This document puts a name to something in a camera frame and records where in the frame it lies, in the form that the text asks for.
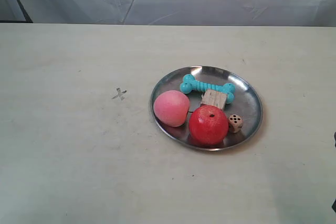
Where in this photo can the pink peach fruit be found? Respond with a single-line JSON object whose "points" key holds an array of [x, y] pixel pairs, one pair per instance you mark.
{"points": [[171, 108]]}

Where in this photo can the turquoise rubber bone toy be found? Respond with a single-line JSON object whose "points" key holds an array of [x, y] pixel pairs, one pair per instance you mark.
{"points": [[190, 84]]}

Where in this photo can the small wooden block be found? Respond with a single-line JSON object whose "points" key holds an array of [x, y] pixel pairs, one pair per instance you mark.
{"points": [[214, 98]]}

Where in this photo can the red apple fruit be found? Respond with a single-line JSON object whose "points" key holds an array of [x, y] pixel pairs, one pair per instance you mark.
{"points": [[208, 125]]}

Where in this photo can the wooden die black dots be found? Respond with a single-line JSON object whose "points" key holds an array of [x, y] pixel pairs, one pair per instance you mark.
{"points": [[235, 123]]}

